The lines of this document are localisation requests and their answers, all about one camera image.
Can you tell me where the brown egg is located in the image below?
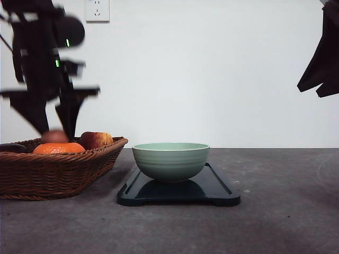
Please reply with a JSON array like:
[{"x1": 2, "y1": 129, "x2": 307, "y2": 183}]
[{"x1": 42, "y1": 131, "x2": 68, "y2": 143}]

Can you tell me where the orange mandarin fruit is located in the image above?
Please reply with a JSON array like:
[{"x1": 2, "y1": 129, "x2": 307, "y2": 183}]
[{"x1": 33, "y1": 143, "x2": 86, "y2": 154}]

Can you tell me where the dark purple fruit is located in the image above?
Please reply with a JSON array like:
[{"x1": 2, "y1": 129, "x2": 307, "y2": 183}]
[{"x1": 0, "y1": 143, "x2": 27, "y2": 153}]

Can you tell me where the light green ceramic bowl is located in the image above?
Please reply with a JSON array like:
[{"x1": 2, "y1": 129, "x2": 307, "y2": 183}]
[{"x1": 132, "y1": 142, "x2": 210, "y2": 183}]

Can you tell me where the brown wicker basket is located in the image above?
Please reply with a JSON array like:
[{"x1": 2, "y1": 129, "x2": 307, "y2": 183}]
[{"x1": 0, "y1": 137, "x2": 128, "y2": 201}]

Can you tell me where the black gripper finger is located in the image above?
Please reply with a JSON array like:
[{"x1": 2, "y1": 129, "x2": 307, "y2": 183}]
[
  {"x1": 10, "y1": 98, "x2": 49, "y2": 135},
  {"x1": 56, "y1": 96, "x2": 87, "y2": 141},
  {"x1": 297, "y1": 6, "x2": 333, "y2": 93},
  {"x1": 316, "y1": 16, "x2": 339, "y2": 98}
]

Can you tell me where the dark green rectangular tray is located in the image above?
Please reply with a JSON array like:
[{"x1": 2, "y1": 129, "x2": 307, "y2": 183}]
[{"x1": 117, "y1": 162, "x2": 241, "y2": 206}]

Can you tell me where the white wall socket left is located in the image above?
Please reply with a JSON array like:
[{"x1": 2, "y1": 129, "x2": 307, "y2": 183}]
[{"x1": 85, "y1": 0, "x2": 110, "y2": 24}]

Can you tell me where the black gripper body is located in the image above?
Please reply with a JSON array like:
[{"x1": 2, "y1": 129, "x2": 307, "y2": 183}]
[{"x1": 0, "y1": 17, "x2": 100, "y2": 102}]

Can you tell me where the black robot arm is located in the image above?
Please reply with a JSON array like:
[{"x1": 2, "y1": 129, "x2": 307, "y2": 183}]
[{"x1": 0, "y1": 0, "x2": 100, "y2": 142}]

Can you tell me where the red yellow apple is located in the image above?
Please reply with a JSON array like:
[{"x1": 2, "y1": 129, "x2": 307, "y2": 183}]
[{"x1": 79, "y1": 131, "x2": 113, "y2": 150}]

